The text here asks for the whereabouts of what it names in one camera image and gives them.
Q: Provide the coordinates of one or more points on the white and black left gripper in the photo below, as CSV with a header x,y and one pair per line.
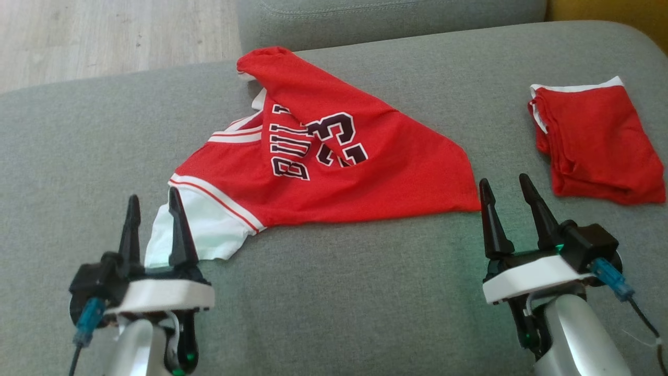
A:
x,y
167,295

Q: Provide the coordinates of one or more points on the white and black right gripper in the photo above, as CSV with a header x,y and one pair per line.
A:
x,y
532,277

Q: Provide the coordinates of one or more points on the red shorts with white stripe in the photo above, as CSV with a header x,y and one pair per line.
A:
x,y
600,141

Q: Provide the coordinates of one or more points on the red and white basketball jersey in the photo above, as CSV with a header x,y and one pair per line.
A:
x,y
396,172

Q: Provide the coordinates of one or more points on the grey fabric sofa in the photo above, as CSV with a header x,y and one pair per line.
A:
x,y
339,292

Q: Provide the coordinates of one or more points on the yellow object behind sofa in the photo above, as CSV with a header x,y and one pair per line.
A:
x,y
626,13

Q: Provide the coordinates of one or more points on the grey fabric sofa backrest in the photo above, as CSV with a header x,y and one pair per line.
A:
x,y
391,15

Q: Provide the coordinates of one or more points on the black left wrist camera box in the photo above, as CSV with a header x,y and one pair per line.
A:
x,y
94,282

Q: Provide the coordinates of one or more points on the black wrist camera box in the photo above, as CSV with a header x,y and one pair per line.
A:
x,y
589,245
94,282

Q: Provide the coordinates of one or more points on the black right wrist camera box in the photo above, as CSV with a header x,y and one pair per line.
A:
x,y
589,245

